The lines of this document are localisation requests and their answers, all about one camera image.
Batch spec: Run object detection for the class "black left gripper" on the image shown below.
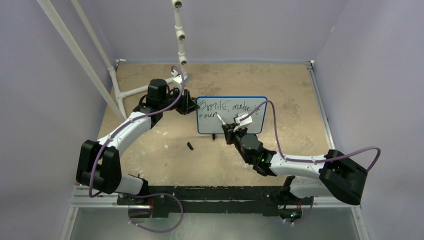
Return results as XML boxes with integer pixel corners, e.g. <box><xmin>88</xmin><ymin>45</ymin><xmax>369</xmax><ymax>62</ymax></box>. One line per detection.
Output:
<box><xmin>160</xmin><ymin>86</ymin><xmax>200</xmax><ymax>115</ymax></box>

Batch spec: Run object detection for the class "white whiteboard marker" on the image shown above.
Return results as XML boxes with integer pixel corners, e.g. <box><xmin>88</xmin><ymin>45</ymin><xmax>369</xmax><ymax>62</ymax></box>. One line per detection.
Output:
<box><xmin>216</xmin><ymin>113</ymin><xmax>226</xmax><ymax>125</ymax></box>

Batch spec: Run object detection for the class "blue framed whiteboard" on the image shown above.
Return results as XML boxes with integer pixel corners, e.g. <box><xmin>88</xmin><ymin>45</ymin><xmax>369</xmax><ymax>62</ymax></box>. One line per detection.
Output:
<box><xmin>194</xmin><ymin>96</ymin><xmax>268</xmax><ymax>136</ymax></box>

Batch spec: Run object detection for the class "black marker cap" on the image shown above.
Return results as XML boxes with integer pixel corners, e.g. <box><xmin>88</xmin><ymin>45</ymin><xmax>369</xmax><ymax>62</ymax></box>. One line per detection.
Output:
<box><xmin>187</xmin><ymin>142</ymin><xmax>194</xmax><ymax>151</ymax></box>

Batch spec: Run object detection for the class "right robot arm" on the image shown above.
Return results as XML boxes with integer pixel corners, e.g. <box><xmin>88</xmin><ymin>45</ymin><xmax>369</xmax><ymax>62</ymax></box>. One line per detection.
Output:
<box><xmin>221</xmin><ymin>123</ymin><xmax>368</xmax><ymax>206</ymax></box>

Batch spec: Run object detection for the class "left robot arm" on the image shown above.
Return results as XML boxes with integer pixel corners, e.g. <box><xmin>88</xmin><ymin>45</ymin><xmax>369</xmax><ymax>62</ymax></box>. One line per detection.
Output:
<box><xmin>76</xmin><ymin>75</ymin><xmax>199</xmax><ymax>205</ymax></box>

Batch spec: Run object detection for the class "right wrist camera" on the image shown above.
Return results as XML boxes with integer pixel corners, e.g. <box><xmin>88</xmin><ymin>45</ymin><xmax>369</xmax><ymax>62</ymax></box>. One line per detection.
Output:
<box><xmin>233</xmin><ymin>111</ymin><xmax>253</xmax><ymax>132</ymax></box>

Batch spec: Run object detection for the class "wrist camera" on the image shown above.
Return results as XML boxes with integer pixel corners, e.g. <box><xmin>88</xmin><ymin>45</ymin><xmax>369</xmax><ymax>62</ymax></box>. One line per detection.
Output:
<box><xmin>233</xmin><ymin>111</ymin><xmax>253</xmax><ymax>132</ymax></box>
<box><xmin>172</xmin><ymin>74</ymin><xmax>191</xmax><ymax>90</ymax></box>

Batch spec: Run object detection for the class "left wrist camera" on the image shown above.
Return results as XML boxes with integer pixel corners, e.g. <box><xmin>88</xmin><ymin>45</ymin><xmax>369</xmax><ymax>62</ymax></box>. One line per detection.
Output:
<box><xmin>172</xmin><ymin>74</ymin><xmax>191</xmax><ymax>90</ymax></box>

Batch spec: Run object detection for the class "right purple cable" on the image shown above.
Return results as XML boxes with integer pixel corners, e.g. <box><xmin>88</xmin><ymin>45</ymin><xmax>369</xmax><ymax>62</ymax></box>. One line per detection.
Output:
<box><xmin>246</xmin><ymin>99</ymin><xmax>382</xmax><ymax>226</ymax></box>

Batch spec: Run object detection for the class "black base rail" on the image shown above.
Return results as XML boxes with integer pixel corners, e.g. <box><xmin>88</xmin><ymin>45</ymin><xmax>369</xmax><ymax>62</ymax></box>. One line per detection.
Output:
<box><xmin>117</xmin><ymin>185</ymin><xmax>312</xmax><ymax>218</ymax></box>

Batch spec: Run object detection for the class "white PVC pipe frame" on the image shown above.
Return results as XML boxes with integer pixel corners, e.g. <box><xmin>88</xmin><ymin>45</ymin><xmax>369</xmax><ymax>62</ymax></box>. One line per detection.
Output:
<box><xmin>36</xmin><ymin>0</ymin><xmax>188</xmax><ymax>120</ymax></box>

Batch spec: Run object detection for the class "aluminium frame rail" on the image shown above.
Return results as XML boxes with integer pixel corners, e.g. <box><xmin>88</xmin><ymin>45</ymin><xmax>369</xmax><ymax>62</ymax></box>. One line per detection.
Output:
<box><xmin>69</xmin><ymin>185</ymin><xmax>118</xmax><ymax>208</ymax></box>

